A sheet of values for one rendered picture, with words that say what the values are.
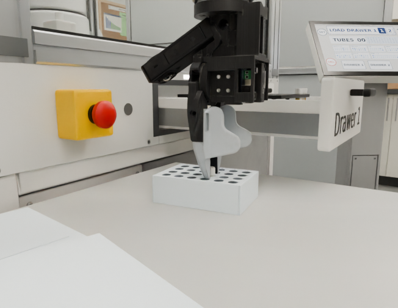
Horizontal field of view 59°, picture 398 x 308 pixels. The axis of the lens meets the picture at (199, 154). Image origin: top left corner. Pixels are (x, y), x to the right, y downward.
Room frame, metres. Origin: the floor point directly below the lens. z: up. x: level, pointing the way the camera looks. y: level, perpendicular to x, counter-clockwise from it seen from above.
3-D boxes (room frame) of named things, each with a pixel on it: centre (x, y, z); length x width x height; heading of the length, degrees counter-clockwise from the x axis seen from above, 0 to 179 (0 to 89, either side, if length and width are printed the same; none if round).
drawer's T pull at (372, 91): (0.63, -0.29, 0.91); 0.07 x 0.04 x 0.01; 147
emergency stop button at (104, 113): (0.51, 0.14, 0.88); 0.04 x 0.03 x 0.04; 147
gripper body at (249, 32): (0.45, -0.04, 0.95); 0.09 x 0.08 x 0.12; 66
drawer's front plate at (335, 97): (0.65, -0.27, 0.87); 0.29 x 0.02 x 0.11; 147
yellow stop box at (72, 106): (0.53, 0.17, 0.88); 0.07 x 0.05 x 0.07; 147
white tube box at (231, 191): (0.47, -0.01, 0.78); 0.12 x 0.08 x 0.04; 66
